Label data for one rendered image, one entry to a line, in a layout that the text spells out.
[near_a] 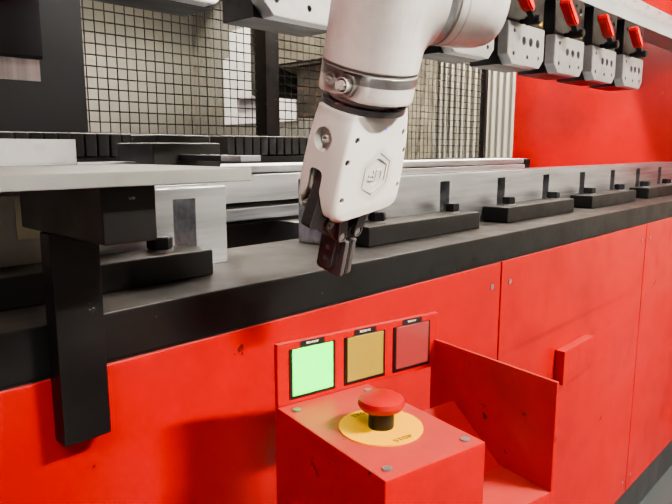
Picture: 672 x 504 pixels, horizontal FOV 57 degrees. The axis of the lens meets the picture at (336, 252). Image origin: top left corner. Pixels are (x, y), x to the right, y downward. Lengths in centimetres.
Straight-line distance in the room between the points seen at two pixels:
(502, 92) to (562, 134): 192
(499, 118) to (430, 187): 339
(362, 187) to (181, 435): 30
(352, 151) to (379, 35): 10
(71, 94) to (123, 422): 78
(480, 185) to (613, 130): 133
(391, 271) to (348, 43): 38
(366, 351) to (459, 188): 59
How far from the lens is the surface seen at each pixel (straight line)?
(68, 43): 128
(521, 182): 137
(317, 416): 57
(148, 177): 43
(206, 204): 76
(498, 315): 109
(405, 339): 66
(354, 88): 52
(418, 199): 106
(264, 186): 114
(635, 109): 249
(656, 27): 208
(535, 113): 263
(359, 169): 55
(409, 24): 52
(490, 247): 103
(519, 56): 132
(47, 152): 58
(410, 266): 86
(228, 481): 71
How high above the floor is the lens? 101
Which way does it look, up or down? 9 degrees down
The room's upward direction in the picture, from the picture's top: straight up
